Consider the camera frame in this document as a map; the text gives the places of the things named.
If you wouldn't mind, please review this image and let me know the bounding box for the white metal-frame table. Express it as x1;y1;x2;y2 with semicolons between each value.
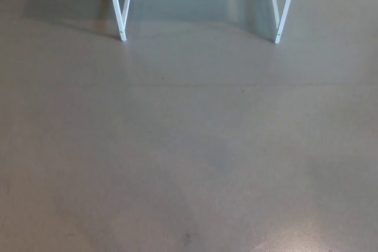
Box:
105;0;302;44

